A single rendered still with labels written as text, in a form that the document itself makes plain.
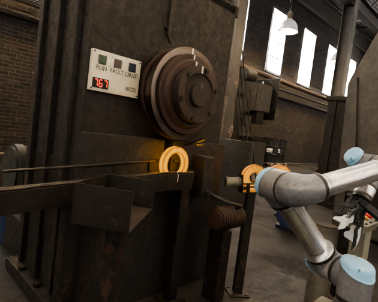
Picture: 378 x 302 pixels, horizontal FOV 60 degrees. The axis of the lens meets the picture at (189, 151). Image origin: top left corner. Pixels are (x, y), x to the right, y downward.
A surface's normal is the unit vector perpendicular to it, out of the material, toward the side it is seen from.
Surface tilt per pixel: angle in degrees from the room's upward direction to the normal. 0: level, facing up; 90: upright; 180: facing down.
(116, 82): 90
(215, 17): 90
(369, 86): 90
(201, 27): 90
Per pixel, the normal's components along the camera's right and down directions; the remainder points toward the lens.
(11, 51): 0.70, 0.13
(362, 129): -0.85, -0.07
